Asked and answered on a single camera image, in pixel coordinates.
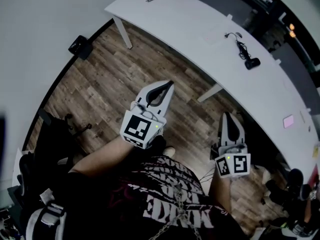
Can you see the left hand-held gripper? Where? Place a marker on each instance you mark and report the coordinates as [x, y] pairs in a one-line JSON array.
[[136, 129]]

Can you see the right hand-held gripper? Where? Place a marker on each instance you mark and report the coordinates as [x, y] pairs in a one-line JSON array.
[[240, 165]]

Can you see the person's left forearm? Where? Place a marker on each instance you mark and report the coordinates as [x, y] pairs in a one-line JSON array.
[[105, 156]]

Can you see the person's right forearm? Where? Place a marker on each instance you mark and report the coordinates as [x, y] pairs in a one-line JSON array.
[[220, 191]]

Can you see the black trousers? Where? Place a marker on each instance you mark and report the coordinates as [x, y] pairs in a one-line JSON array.
[[158, 145]]

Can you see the white table leg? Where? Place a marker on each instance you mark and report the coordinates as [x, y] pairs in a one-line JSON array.
[[123, 34], [209, 93]]

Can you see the white shoe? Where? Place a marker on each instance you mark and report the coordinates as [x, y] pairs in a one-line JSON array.
[[169, 151]]

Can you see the pink sticky note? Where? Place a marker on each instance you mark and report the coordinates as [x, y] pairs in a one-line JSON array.
[[288, 121]]

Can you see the yellow sticky note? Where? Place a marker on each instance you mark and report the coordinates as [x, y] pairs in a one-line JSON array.
[[315, 150]]

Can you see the black box device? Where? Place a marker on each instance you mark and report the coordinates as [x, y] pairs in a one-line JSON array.
[[80, 47]]

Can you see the black office chair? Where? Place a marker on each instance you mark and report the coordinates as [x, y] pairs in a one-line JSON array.
[[53, 139]]

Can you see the orange glowing lamp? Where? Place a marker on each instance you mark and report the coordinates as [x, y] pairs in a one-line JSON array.
[[292, 30]]

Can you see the white divider bracket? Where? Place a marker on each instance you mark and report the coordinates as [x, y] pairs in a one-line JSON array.
[[229, 17]]

